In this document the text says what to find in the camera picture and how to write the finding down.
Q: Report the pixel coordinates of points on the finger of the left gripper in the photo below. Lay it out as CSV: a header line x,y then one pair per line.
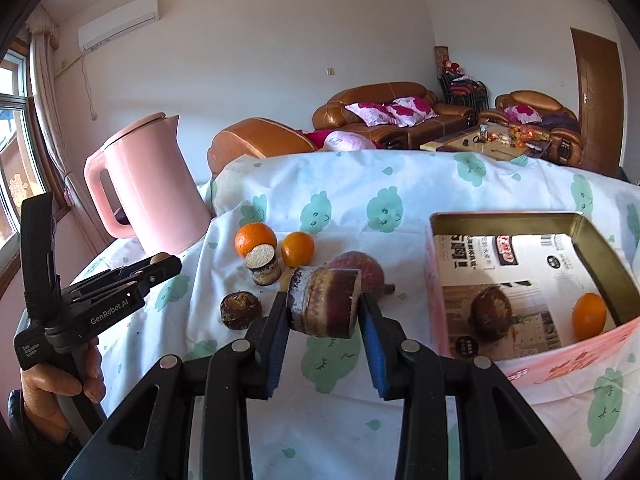
x,y
155,269
100,283

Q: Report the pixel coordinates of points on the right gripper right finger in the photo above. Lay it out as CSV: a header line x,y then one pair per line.
x,y
468,406

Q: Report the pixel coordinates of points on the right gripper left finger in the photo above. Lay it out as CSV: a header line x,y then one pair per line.
x,y
149,435

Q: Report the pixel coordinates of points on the dark brown round fruit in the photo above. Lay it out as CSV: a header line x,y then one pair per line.
x,y
240,309

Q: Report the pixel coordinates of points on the large orange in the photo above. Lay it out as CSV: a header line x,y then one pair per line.
x,y
252,235

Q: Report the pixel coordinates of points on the small orange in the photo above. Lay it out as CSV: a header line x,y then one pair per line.
x,y
297,249

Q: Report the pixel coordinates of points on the purple sugarcane piece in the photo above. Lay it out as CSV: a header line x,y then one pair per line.
x,y
322,302

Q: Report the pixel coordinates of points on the purple sweet potato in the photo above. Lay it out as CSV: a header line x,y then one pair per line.
x,y
372,274

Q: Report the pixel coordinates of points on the person left hand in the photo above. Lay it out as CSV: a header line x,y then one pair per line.
x,y
43,383

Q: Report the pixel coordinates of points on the pink electric kettle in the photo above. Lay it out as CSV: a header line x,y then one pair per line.
x,y
142,188

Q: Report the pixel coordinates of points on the brown fruit in tin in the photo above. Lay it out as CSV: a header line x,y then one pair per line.
x,y
490,315

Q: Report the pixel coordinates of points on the pink tin box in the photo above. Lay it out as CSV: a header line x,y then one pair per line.
x,y
617,287

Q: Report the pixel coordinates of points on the orange in tin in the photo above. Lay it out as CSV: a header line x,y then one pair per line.
x,y
589,316

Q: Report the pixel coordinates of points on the near brown sofa armrest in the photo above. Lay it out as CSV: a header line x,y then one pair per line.
x,y
257,137

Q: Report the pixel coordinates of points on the newspaper lining in tin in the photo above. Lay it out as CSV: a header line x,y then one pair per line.
x,y
542,276

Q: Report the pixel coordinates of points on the cloud print tablecloth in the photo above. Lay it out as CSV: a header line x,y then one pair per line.
x,y
325,420

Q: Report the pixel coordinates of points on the light pink cushion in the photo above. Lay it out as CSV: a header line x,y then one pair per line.
x,y
346,141

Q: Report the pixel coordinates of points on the beige curtain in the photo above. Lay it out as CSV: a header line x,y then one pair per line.
x,y
43,32

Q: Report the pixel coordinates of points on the white air conditioner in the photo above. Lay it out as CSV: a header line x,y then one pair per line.
x,y
114,24

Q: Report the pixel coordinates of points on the pink floral pillow left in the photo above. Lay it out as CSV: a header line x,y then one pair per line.
x,y
373,114

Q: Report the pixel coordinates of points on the pink floral pillow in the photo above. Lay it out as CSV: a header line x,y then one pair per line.
x,y
411,111
373,114

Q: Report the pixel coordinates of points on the brown leather long sofa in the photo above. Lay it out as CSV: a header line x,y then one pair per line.
x,y
451,118

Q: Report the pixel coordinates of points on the pink floral pillow right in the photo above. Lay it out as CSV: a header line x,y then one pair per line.
x,y
411,111

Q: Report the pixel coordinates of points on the wooden coffee table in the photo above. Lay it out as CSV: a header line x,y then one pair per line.
x,y
496,141

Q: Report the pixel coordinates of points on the pink pillow on armchair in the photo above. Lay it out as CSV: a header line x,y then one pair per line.
x,y
522,114

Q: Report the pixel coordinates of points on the brown leather armchair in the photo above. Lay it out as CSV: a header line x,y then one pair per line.
x,y
558,121

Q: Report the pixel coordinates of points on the stacked chairs with clothes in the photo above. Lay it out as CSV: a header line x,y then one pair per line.
x,y
457,87

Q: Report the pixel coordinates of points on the brown wooden door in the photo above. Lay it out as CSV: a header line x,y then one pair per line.
x,y
601,101

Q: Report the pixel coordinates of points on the window frame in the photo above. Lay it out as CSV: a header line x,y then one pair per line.
x,y
26,168

